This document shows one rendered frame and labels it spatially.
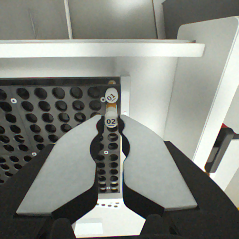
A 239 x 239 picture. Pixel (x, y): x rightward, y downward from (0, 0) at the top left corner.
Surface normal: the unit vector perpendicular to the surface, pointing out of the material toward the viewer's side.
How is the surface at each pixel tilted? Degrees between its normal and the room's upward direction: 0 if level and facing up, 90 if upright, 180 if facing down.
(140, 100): 0
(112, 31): 0
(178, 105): 90
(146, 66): 0
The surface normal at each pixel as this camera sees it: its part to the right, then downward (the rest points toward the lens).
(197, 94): -1.00, 0.02
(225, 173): 0.04, 0.50
